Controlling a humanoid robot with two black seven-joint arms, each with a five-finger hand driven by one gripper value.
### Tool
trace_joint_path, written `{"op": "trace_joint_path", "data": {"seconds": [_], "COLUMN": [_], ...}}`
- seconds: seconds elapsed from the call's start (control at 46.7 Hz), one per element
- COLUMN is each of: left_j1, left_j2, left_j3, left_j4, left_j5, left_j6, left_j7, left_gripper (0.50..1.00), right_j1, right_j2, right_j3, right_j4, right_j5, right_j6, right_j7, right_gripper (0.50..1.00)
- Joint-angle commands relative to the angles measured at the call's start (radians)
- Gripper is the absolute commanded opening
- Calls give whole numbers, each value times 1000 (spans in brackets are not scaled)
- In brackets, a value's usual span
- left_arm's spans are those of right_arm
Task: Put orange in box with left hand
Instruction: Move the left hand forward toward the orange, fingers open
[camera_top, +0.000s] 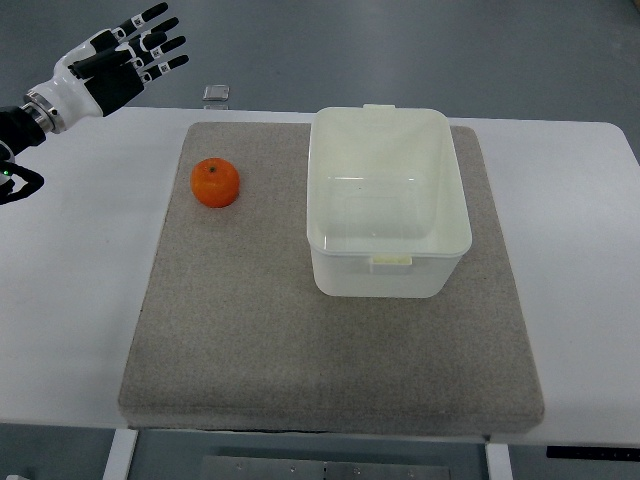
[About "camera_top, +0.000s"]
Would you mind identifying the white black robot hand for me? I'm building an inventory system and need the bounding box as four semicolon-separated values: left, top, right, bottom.
22;2;189;133

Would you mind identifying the orange fruit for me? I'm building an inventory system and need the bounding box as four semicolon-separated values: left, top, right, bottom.
190;157;240;208

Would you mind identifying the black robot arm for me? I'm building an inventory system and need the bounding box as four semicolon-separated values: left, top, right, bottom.
0;106;46;155

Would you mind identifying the translucent white plastic box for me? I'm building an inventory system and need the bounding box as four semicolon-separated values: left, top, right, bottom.
306;105;472;298

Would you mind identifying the small clear plastic object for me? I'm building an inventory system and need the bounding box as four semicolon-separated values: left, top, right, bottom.
202;84;230;102

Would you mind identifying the grey fabric mat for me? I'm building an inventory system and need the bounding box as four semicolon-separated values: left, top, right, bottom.
118;122;544;436

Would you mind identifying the white left table leg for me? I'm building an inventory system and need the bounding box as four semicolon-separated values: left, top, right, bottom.
102;429;138;480

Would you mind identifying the white table leg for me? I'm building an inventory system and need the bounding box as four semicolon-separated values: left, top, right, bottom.
485;443;514;480
102;429;138;480

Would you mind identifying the white right table leg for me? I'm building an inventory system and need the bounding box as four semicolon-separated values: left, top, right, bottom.
485;443;514;480

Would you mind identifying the black table control panel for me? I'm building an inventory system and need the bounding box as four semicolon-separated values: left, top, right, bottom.
546;446;640;462

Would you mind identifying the black cable loop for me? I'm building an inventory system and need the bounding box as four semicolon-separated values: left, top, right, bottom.
0;142;45;206

